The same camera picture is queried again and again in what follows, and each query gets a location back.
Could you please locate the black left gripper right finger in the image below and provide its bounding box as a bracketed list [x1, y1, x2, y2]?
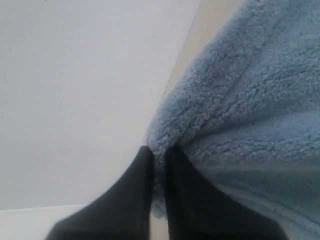
[165, 146, 284, 240]

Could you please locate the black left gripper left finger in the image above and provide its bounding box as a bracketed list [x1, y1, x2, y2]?
[46, 146, 153, 240]

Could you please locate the light blue fleece towel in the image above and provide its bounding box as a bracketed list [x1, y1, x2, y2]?
[146, 0, 320, 240]

